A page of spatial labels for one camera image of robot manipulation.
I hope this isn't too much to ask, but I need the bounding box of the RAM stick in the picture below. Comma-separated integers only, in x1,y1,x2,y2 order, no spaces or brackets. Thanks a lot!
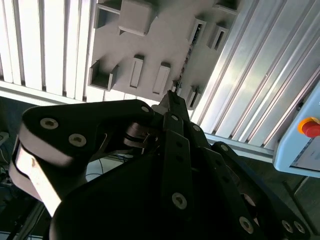
173,22,202,92

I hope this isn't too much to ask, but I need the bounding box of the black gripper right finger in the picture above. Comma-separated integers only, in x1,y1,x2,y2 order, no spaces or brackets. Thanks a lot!
174,96,316,240

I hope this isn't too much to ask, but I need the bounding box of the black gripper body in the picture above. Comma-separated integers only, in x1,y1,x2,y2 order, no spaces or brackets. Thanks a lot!
51,151,238,240

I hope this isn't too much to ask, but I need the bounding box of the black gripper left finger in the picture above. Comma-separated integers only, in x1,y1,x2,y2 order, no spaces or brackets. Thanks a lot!
9,91,195,218

